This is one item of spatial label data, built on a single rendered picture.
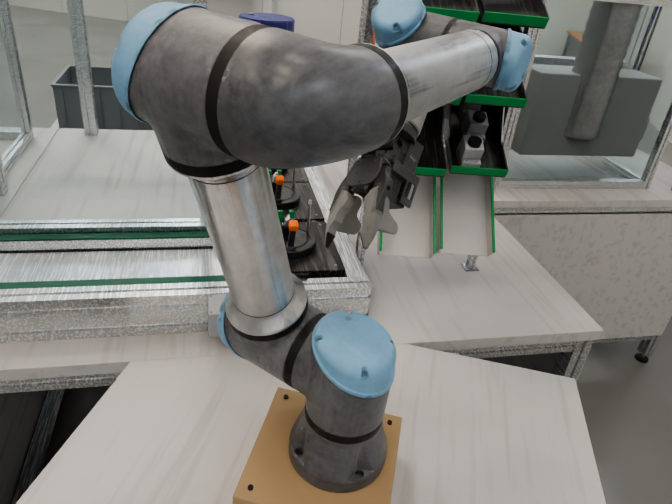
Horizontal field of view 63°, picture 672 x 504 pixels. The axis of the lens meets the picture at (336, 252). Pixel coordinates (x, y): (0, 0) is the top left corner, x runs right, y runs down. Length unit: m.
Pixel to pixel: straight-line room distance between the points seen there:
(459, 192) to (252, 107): 1.03
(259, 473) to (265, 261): 0.35
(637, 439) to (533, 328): 1.28
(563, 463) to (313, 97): 0.86
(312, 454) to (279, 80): 0.56
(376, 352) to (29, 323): 0.76
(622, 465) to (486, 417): 1.38
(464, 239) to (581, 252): 1.06
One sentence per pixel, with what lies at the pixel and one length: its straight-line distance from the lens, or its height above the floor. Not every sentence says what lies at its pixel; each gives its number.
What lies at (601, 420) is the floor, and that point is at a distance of 2.62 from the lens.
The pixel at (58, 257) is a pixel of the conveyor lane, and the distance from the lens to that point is 1.45.
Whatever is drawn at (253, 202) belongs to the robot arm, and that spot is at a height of 1.38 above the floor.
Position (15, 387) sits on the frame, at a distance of 1.29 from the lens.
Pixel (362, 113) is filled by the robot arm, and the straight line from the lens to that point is 0.46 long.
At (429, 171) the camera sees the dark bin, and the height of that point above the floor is 1.20.
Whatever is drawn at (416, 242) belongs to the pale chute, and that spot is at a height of 1.02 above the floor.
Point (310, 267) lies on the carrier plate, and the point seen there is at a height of 0.97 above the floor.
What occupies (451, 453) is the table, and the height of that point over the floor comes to 0.86.
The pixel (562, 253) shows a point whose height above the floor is 0.63.
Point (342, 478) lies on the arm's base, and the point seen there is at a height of 0.97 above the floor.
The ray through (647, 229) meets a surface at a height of 0.73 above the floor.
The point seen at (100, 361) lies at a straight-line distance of 1.21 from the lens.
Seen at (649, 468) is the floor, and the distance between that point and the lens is 2.53.
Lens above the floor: 1.64
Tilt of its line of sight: 30 degrees down
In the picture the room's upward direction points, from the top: 6 degrees clockwise
